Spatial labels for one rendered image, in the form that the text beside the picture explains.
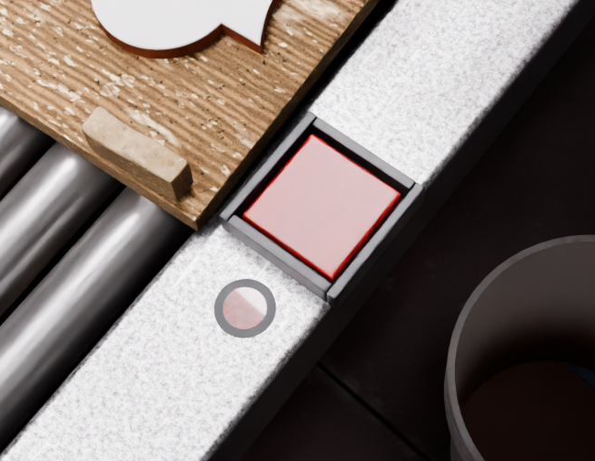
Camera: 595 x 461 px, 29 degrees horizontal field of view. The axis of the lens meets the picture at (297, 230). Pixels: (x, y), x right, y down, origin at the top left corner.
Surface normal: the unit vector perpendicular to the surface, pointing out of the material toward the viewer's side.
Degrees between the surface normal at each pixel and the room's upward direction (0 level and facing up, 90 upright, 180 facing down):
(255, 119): 0
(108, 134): 12
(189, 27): 0
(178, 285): 0
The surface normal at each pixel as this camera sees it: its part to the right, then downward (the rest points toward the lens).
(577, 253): 0.06, 0.90
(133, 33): -0.07, -0.39
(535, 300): 0.28, 0.85
